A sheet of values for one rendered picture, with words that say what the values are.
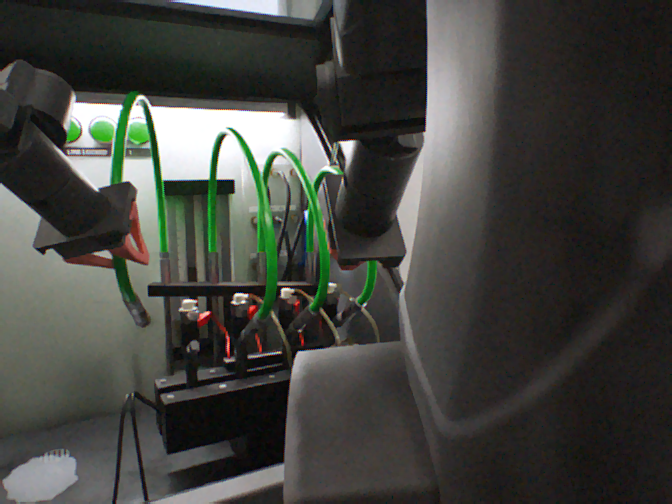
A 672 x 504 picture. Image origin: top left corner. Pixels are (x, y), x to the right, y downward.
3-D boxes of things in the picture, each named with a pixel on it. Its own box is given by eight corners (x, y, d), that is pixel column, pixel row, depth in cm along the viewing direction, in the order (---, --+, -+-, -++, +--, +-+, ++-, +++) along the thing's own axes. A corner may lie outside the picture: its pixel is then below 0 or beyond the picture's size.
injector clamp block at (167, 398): (169, 499, 79) (164, 402, 76) (158, 465, 87) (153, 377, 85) (367, 443, 94) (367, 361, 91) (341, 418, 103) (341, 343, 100)
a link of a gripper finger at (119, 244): (114, 246, 65) (63, 199, 58) (168, 234, 64) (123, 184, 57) (105, 293, 62) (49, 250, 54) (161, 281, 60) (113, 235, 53)
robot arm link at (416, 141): (361, 147, 39) (434, 151, 40) (353, 86, 43) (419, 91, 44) (345, 205, 45) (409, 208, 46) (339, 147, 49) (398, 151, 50)
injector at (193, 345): (190, 449, 80) (183, 316, 77) (183, 434, 85) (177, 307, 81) (208, 444, 82) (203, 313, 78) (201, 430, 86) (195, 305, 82)
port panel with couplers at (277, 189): (250, 293, 111) (245, 143, 106) (245, 289, 114) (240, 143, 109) (306, 286, 117) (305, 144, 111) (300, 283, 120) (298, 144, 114)
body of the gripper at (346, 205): (381, 185, 56) (399, 133, 50) (403, 266, 50) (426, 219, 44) (321, 186, 54) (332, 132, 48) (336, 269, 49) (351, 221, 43)
